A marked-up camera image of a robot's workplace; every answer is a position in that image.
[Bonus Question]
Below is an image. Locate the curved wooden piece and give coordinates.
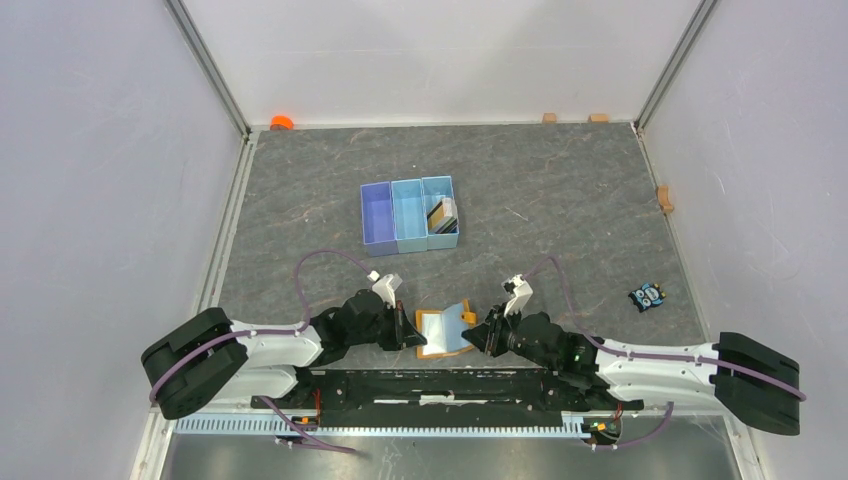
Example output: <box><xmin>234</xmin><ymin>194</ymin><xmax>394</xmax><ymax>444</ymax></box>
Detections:
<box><xmin>656</xmin><ymin>185</ymin><xmax>675</xmax><ymax>215</ymax></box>

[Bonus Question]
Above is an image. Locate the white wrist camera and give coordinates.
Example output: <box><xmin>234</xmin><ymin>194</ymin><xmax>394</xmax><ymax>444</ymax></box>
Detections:
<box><xmin>367</xmin><ymin>270</ymin><xmax>403</xmax><ymax>308</ymax></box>
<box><xmin>502</xmin><ymin>274</ymin><xmax>533</xmax><ymax>317</ymax></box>

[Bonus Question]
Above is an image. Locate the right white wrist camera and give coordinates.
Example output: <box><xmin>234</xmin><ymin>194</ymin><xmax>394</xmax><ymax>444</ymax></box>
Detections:
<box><xmin>502</xmin><ymin>274</ymin><xmax>533</xmax><ymax>317</ymax></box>

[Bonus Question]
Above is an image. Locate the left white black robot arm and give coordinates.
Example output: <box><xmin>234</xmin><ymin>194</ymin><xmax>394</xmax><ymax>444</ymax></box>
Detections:
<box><xmin>140</xmin><ymin>289</ymin><xmax>427</xmax><ymax>420</ymax></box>

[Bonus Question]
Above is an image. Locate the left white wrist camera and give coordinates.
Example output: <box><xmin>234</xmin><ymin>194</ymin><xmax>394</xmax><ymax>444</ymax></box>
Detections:
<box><xmin>367</xmin><ymin>270</ymin><xmax>403</xmax><ymax>308</ymax></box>

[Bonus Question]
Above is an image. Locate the orange round cap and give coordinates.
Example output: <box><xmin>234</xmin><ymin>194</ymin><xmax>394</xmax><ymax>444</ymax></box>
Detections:
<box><xmin>269</xmin><ymin>115</ymin><xmax>294</xmax><ymax>131</ymax></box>

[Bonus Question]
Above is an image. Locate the blue owl sticker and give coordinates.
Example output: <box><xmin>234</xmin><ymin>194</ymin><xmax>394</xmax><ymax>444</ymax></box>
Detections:
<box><xmin>628</xmin><ymin>283</ymin><xmax>667</xmax><ymax>313</ymax></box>

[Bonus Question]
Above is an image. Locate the orange leather card holder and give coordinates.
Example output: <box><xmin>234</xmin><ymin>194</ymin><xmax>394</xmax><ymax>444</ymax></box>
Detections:
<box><xmin>415</xmin><ymin>299</ymin><xmax>477</xmax><ymax>359</ymax></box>

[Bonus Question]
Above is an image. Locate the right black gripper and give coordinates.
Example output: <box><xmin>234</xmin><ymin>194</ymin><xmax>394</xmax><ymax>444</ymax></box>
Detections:
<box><xmin>461</xmin><ymin>303</ymin><xmax>557</xmax><ymax>372</ymax></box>

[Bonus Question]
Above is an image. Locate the light blue bin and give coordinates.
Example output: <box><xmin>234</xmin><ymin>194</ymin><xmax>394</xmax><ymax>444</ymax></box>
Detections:
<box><xmin>391</xmin><ymin>179</ymin><xmax>427</xmax><ymax>254</ymax></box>
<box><xmin>422</xmin><ymin>175</ymin><xmax>459</xmax><ymax>250</ymax></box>

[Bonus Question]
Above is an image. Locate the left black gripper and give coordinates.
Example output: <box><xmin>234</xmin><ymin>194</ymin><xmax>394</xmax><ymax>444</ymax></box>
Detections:
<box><xmin>348</xmin><ymin>299</ymin><xmax>426</xmax><ymax>350</ymax></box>

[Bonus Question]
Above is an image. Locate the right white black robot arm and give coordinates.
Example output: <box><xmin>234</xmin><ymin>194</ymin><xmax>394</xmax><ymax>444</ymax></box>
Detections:
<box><xmin>461</xmin><ymin>308</ymin><xmax>802</xmax><ymax>436</ymax></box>

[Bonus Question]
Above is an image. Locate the purple plastic bin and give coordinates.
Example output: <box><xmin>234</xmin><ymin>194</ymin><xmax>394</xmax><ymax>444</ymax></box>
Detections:
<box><xmin>360</xmin><ymin>182</ymin><xmax>398</xmax><ymax>257</ymax></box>

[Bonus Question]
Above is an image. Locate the white slotted cable duct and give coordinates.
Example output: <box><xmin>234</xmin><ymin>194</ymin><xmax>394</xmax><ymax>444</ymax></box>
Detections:
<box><xmin>173</xmin><ymin>413</ymin><xmax>590</xmax><ymax>440</ymax></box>

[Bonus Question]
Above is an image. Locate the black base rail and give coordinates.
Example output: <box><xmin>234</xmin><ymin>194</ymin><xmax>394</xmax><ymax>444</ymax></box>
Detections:
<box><xmin>250</xmin><ymin>367</ymin><xmax>645</xmax><ymax>428</ymax></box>

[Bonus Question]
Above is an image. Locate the stack of credit cards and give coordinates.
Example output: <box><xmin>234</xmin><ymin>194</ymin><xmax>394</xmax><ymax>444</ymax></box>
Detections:
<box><xmin>426</xmin><ymin>196</ymin><xmax>458</xmax><ymax>235</ymax></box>

